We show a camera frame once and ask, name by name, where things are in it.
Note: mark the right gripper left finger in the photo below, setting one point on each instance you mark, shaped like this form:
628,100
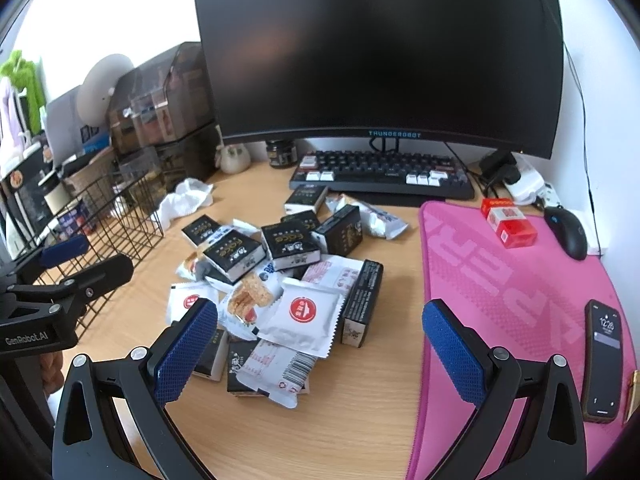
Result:
89,439

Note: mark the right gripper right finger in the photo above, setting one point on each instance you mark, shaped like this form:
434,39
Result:
549,441

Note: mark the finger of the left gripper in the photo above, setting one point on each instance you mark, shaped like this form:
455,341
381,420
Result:
100,278
64,251

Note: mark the white sachet red logo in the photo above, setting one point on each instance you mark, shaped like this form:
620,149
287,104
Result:
304,319
182,296

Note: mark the black Face tissue pack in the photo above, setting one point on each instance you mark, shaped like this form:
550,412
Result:
201,230
307,197
290,245
234,255

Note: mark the white pink printed packet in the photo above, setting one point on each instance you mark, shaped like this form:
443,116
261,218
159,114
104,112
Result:
278,371

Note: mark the cereal bar snack packet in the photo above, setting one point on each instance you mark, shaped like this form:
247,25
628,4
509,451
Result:
242,310
376,222

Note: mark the black smartphone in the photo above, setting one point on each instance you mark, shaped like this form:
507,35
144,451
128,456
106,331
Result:
603,375

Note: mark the gold lipstick tube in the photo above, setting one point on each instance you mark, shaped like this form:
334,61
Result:
633,395

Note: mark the crumpled white tissue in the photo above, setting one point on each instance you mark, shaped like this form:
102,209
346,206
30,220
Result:
189,196

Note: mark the white round fan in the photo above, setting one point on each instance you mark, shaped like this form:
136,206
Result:
94,94

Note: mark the smoky acrylic organizer box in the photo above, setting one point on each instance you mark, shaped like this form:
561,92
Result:
162,118

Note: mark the green plush toy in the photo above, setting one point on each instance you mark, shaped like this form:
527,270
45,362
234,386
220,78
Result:
23,76

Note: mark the small ceramic vase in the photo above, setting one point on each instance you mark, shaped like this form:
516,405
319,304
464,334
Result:
232,158

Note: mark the black computer mouse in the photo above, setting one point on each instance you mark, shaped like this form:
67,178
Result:
568,231

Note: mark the red cigarette pack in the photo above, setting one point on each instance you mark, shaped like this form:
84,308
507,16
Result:
511,226

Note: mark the dark glass jar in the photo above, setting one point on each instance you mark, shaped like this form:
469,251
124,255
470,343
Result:
281,153

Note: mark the dark mechanical keyboard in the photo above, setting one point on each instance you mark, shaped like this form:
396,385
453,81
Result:
385,173

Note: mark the black curved monitor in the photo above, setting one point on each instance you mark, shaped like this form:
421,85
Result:
479,72

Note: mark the black wire basket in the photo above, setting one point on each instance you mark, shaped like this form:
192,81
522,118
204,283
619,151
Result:
115,212

